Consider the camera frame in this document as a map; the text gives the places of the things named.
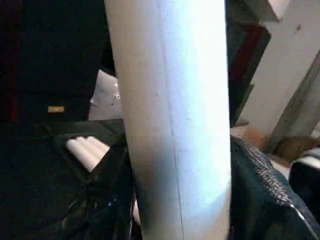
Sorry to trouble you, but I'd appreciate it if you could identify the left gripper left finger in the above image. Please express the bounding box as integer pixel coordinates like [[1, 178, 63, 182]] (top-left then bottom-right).
[[57, 142, 143, 240]]

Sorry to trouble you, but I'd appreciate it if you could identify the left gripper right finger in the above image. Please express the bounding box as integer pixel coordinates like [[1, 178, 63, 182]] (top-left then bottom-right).
[[228, 137, 320, 240]]

